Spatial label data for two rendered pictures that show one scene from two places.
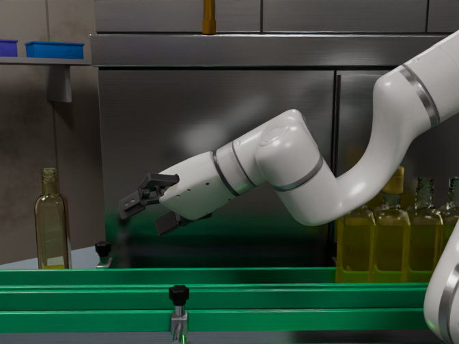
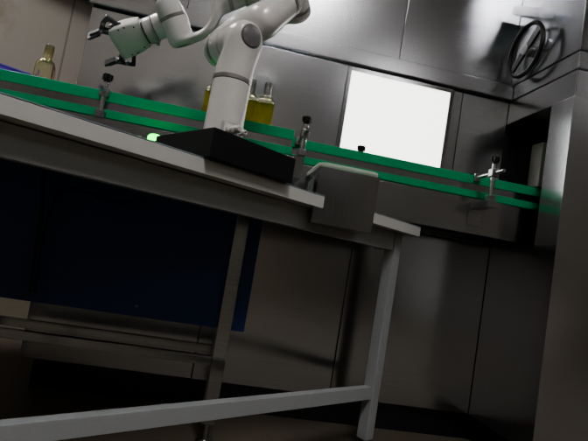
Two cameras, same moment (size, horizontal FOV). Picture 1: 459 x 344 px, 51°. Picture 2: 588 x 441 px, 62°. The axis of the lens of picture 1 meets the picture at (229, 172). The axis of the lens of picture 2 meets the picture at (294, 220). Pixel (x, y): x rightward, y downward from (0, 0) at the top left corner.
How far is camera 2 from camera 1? 1.14 m
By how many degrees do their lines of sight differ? 17
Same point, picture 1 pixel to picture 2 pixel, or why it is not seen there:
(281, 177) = (163, 11)
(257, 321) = (145, 103)
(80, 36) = not seen: hidden behind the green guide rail
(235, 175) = (147, 25)
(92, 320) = (59, 85)
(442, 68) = not seen: outside the picture
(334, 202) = (186, 31)
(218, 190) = (138, 34)
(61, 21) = (70, 80)
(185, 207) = (121, 42)
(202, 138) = (143, 55)
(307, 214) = (173, 34)
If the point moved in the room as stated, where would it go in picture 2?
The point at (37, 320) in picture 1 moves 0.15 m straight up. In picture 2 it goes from (29, 78) to (39, 28)
